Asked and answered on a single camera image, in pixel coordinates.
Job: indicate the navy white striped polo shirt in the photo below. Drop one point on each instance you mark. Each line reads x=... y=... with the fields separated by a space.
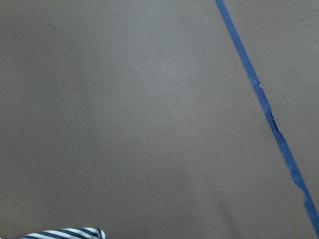
x=69 y=233

